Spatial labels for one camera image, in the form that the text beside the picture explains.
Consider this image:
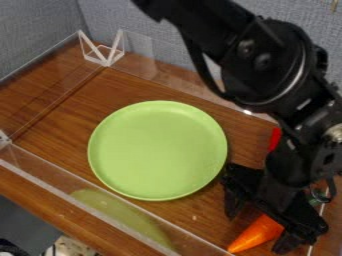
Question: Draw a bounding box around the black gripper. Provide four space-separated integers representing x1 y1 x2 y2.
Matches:
222 163 329 255

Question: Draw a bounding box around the orange toy carrot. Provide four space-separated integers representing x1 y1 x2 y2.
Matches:
227 214 285 253

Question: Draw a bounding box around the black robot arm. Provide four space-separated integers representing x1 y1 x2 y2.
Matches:
133 0 342 255

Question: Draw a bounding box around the green round plate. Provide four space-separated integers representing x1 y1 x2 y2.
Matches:
87 101 229 201

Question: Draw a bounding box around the red plastic block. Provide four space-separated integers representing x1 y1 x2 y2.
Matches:
269 128 282 152

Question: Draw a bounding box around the black cable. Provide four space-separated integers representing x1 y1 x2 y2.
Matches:
309 176 338 205

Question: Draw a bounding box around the clear acrylic corner bracket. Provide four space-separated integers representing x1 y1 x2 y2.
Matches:
78 29 126 67

